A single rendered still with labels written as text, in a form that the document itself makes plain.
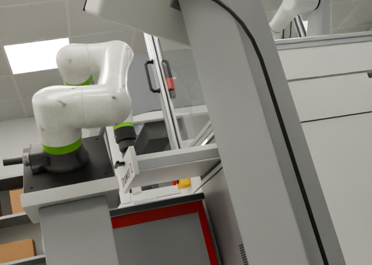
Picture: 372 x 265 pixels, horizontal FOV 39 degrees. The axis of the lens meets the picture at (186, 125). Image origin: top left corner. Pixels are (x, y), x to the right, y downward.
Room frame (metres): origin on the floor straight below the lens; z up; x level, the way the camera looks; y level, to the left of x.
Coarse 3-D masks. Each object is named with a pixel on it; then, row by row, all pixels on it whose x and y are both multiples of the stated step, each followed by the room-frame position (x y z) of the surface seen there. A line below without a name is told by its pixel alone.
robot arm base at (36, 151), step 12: (36, 144) 1.56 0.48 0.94; (24, 156) 1.53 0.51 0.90; (36, 156) 1.53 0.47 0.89; (48, 156) 1.53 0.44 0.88; (60, 156) 1.52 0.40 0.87; (72, 156) 1.54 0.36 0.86; (84, 156) 1.57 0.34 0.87; (36, 168) 1.54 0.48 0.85; (48, 168) 1.55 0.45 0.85; (60, 168) 1.54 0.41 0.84; (72, 168) 1.55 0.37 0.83
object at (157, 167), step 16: (208, 144) 1.91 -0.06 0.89; (144, 160) 1.82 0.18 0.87; (160, 160) 1.84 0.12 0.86; (176, 160) 1.86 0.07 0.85; (192, 160) 1.88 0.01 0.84; (208, 160) 1.91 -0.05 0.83; (144, 176) 1.92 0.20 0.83; (160, 176) 1.98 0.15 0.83; (176, 176) 2.05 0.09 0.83; (192, 176) 2.13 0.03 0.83
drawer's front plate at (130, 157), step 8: (128, 152) 1.82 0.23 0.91; (128, 160) 1.84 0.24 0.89; (136, 160) 1.80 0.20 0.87; (120, 168) 2.02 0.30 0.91; (128, 168) 1.87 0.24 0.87; (136, 168) 1.79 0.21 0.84; (120, 176) 2.06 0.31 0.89; (128, 176) 1.90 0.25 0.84; (136, 176) 1.82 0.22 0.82; (128, 184) 1.93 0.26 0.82
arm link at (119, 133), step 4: (116, 128) 2.15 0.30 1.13; (120, 128) 2.14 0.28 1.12; (124, 128) 2.14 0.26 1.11; (128, 128) 2.15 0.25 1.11; (132, 128) 2.17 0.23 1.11; (116, 132) 2.15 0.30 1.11; (120, 132) 2.14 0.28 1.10; (124, 132) 2.14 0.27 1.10; (128, 132) 2.15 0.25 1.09; (132, 132) 2.16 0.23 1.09; (116, 136) 2.16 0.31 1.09; (120, 136) 2.14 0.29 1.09; (124, 136) 2.14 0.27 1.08; (128, 136) 2.14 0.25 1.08; (132, 136) 2.16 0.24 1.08; (136, 136) 2.20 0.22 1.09; (116, 140) 2.16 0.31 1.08; (120, 140) 2.15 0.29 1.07; (124, 140) 2.16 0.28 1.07
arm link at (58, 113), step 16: (48, 96) 1.40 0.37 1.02; (64, 96) 1.40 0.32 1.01; (80, 96) 1.41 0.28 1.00; (48, 112) 1.41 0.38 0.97; (64, 112) 1.41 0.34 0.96; (80, 112) 1.42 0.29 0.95; (48, 128) 1.45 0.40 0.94; (64, 128) 1.46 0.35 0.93; (80, 128) 1.49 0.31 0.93; (48, 144) 1.49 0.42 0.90; (64, 144) 1.49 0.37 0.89; (80, 144) 1.55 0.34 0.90
